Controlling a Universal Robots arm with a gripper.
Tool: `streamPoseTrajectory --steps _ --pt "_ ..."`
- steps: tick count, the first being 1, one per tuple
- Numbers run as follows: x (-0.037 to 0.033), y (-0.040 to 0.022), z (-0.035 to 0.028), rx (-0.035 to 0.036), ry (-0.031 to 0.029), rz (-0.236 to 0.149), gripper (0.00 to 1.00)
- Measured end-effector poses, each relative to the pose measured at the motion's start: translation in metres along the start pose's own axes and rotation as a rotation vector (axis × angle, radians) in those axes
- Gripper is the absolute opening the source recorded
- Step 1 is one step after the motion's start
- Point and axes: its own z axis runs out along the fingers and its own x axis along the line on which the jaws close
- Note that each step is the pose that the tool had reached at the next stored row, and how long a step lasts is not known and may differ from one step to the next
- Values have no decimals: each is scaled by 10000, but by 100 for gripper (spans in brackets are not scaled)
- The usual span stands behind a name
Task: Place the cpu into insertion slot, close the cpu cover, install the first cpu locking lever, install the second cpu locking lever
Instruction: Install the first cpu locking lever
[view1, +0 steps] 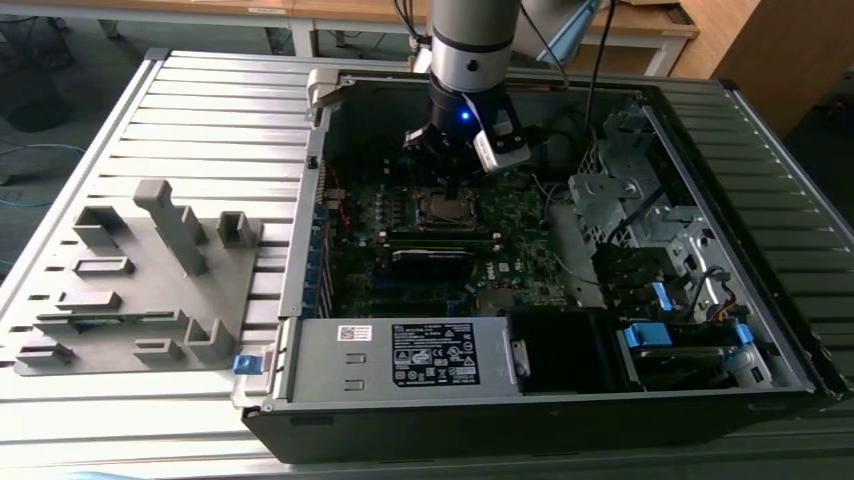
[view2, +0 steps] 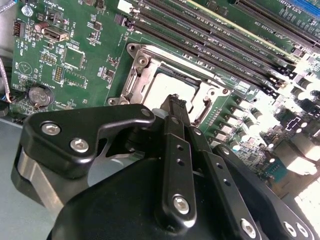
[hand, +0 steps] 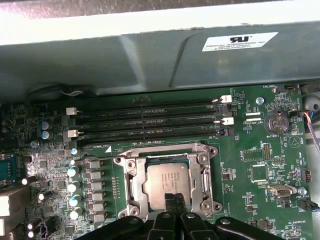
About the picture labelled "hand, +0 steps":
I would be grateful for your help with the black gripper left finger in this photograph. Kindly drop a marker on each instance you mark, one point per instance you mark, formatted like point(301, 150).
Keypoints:
point(162, 225)

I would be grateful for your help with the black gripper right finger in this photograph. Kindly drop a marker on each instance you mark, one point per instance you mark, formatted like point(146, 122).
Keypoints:
point(195, 225)

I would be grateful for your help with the metal socket cover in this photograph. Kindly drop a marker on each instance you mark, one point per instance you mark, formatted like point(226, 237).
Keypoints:
point(137, 192)

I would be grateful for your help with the silver CPU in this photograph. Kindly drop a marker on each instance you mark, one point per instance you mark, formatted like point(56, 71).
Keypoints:
point(170, 180)

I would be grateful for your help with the metal CPU socket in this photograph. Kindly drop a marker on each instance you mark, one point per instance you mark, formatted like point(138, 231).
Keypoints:
point(122, 160)

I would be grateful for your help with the green motherboard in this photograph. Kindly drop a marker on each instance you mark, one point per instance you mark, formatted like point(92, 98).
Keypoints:
point(237, 195)

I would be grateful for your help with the silver coin battery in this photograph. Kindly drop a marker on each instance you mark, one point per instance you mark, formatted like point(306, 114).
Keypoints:
point(277, 123)

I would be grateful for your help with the silver rear port block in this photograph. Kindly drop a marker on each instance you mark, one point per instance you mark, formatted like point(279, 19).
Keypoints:
point(13, 200)

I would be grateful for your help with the blue rear port connector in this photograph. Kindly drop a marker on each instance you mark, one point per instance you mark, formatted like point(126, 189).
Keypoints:
point(8, 166)

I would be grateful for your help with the black PC case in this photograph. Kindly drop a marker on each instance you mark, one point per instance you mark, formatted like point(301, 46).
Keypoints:
point(75, 62)

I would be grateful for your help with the white case sticker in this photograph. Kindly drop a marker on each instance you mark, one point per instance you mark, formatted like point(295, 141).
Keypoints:
point(240, 41)

